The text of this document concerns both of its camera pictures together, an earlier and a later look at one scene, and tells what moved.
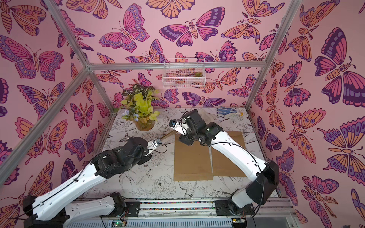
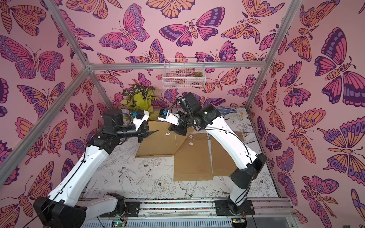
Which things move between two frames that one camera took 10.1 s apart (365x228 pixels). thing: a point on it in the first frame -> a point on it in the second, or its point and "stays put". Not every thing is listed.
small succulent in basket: (198, 74) stays put
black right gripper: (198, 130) -> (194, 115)
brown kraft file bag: (192, 162) stays put
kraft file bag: (224, 163) stays put
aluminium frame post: (292, 9) stays put
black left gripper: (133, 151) -> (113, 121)
